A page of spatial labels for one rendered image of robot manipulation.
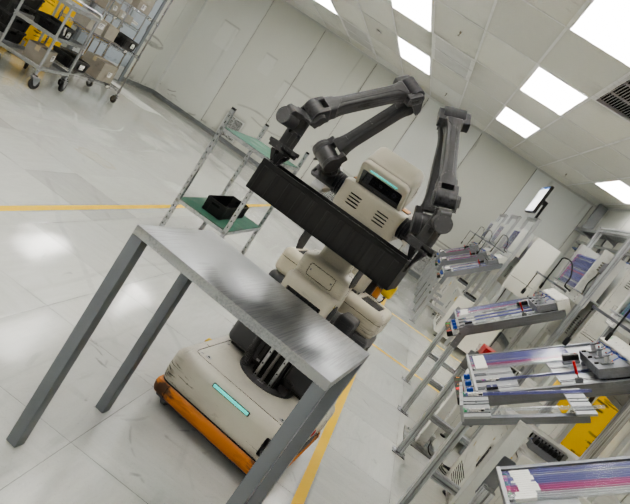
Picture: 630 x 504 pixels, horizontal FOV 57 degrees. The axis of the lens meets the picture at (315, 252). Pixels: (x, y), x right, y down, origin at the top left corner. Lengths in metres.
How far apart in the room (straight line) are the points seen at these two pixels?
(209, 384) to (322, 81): 9.91
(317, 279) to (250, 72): 10.20
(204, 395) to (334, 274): 0.71
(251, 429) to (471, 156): 9.66
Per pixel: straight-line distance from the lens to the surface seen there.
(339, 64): 11.93
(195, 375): 2.44
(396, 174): 2.16
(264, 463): 1.63
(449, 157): 1.94
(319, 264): 2.26
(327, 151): 2.17
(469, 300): 7.55
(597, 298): 4.32
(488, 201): 11.56
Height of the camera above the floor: 1.30
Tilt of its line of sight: 10 degrees down
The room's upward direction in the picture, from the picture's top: 34 degrees clockwise
